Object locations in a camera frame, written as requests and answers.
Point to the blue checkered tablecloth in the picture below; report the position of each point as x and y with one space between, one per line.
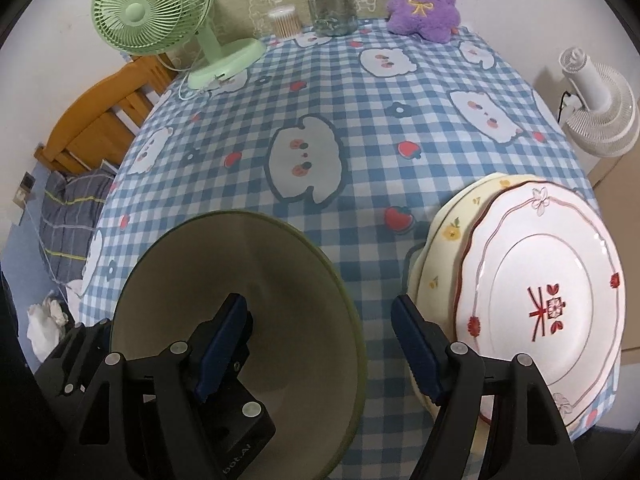
350 110

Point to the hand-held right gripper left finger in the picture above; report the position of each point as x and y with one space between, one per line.
225 350

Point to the glass jar with dark lid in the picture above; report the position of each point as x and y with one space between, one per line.
330 10

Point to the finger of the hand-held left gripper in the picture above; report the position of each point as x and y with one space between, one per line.
240 360
75 355

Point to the white desk fan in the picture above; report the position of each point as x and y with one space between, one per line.
605 110

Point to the white wall socket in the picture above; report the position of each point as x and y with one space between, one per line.
21 196

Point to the purple plush rabbit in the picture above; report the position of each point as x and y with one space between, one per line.
425 15

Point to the green rimmed ceramic bowl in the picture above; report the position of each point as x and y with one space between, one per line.
280 280

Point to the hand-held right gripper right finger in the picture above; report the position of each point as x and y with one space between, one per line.
417 350

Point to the green desk fan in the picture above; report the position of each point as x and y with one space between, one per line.
135 10

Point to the cotton swab container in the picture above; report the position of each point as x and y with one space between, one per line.
284 22

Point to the beige cabinet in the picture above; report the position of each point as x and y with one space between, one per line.
615 170

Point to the white plate with red pattern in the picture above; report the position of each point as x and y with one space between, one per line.
545 260

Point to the grey striped bedding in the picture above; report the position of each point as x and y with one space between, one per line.
65 220

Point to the yellow floral plate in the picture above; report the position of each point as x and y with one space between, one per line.
445 245

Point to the white crumpled cloth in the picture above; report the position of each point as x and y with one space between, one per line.
42 325

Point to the dark wall switch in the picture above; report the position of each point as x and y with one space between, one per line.
27 180

